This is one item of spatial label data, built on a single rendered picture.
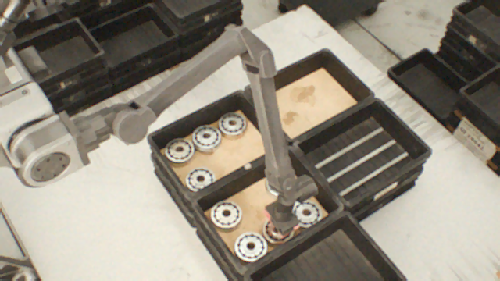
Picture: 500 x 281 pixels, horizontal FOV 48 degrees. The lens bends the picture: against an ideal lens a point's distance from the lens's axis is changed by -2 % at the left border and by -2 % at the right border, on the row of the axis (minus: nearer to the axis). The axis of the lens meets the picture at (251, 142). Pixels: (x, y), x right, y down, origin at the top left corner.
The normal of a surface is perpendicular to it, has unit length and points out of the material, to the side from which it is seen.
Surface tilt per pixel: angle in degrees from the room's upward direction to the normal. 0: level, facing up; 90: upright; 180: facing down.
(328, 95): 0
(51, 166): 90
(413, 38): 0
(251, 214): 0
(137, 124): 60
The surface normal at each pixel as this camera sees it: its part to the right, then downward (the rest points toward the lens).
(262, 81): 0.51, 0.49
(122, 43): 0.04, -0.58
